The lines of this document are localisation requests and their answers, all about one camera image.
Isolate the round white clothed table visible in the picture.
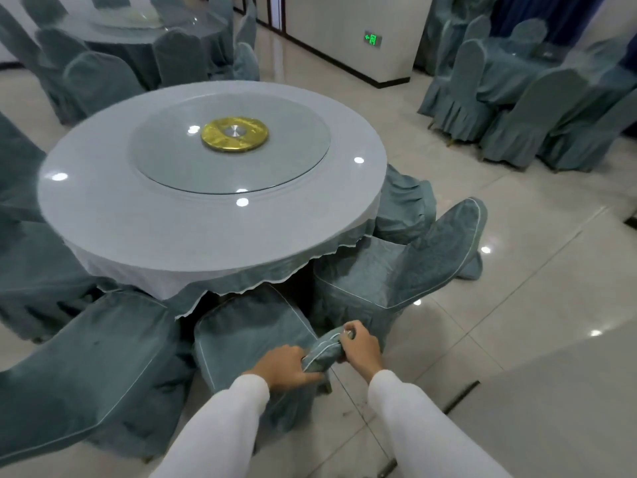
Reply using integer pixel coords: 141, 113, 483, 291
37, 80, 389, 319

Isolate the person's right hand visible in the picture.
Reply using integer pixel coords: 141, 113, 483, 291
338, 319, 385, 385

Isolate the person's left hand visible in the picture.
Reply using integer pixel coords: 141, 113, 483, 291
242, 345, 325, 393

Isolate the dark framed glass window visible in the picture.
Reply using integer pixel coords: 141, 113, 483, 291
253, 0, 287, 33

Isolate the cluster of teal banquet chairs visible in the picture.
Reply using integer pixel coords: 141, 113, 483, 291
417, 0, 637, 173

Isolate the round teal table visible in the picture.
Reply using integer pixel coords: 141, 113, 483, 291
54, 4, 235, 90

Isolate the person's left forearm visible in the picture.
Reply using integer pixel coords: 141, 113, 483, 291
149, 374, 271, 478

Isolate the person's right forearm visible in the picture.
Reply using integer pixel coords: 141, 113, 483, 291
367, 369, 514, 478

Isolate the round glass turntable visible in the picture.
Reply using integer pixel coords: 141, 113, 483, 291
87, 4, 200, 31
128, 94, 333, 196

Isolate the gold turntable hub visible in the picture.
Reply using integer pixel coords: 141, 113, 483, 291
200, 116, 270, 155
119, 8, 160, 23

